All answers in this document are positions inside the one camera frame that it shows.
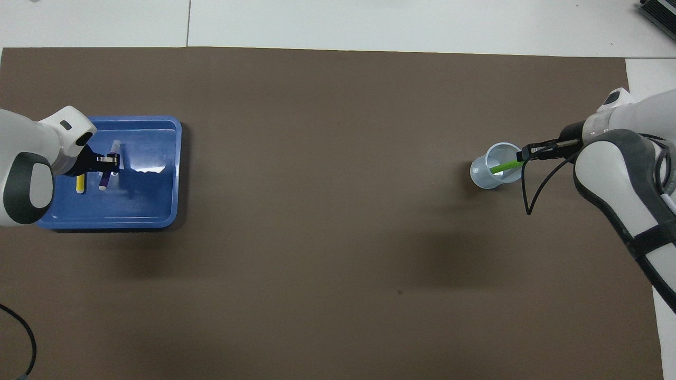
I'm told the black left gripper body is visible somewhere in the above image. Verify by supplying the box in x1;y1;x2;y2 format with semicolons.
58;145;107;178

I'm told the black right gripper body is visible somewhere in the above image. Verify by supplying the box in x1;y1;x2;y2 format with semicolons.
559;121;588;159

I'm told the purple pen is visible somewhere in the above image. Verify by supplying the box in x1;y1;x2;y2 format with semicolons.
98;139;124;192

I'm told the green pen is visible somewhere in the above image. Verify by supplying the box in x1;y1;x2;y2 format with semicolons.
490;160;525;175

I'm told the blue plastic tray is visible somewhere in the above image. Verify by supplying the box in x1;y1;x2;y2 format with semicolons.
34;115;183;231

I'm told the translucent plastic cup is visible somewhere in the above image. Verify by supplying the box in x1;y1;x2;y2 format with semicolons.
470;141;525;189

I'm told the grey finned device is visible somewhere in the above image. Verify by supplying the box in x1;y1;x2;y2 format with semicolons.
636;0;676;41

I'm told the brown table mat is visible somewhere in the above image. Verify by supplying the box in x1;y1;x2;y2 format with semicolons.
0;46;665;380

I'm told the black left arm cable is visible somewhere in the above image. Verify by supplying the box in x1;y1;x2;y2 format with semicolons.
0;303;38;378

